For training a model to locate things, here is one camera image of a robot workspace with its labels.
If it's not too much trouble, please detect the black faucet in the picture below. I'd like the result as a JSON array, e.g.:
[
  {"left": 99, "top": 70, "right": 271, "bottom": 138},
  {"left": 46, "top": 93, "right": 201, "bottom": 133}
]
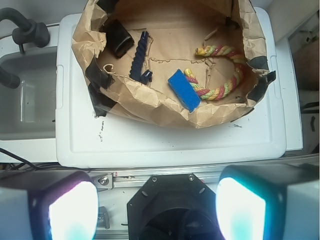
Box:
[{"left": 0, "top": 7, "right": 51, "bottom": 89}]

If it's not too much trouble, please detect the aluminium rail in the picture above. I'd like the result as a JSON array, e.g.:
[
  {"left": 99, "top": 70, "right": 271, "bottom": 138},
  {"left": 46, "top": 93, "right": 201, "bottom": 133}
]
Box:
[{"left": 88, "top": 164, "right": 226, "bottom": 191}]

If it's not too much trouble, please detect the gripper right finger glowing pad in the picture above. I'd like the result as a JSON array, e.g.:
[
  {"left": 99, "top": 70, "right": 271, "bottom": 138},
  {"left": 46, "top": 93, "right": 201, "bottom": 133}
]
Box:
[{"left": 215, "top": 163, "right": 320, "bottom": 240}]

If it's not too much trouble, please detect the white plastic board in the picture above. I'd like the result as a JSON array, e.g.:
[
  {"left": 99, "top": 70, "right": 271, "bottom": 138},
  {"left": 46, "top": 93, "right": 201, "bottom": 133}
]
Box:
[{"left": 55, "top": 14, "right": 287, "bottom": 169}]

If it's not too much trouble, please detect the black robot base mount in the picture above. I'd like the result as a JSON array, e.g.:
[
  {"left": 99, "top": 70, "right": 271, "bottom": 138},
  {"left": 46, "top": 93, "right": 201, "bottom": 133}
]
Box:
[{"left": 127, "top": 174, "right": 224, "bottom": 240}]

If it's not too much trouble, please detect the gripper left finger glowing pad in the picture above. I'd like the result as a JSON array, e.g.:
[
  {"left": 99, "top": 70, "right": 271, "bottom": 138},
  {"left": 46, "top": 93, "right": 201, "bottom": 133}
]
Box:
[{"left": 0, "top": 170, "right": 99, "bottom": 240}]

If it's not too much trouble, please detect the brown paper bag tray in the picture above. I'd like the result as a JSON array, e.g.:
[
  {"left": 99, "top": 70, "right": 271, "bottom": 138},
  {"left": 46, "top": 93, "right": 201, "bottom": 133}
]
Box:
[{"left": 71, "top": 0, "right": 276, "bottom": 129}]

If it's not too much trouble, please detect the blue sponge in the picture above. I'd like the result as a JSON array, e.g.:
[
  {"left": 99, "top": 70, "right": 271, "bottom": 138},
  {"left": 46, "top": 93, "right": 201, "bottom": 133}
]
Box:
[{"left": 168, "top": 69, "right": 201, "bottom": 113}]

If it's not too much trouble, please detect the black folded pouch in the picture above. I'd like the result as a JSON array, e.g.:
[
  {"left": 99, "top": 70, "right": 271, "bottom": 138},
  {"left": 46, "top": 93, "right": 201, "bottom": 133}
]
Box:
[{"left": 106, "top": 19, "right": 135, "bottom": 58}]

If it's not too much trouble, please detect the multicolour twisted rope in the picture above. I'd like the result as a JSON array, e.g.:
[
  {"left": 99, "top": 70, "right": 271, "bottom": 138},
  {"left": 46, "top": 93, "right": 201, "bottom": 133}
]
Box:
[{"left": 183, "top": 44, "right": 248, "bottom": 101}]

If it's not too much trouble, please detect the dark blue twisted rope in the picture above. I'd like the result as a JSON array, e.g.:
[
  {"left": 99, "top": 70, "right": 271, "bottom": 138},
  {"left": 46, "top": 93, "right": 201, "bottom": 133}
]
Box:
[{"left": 128, "top": 30, "right": 153, "bottom": 85}]

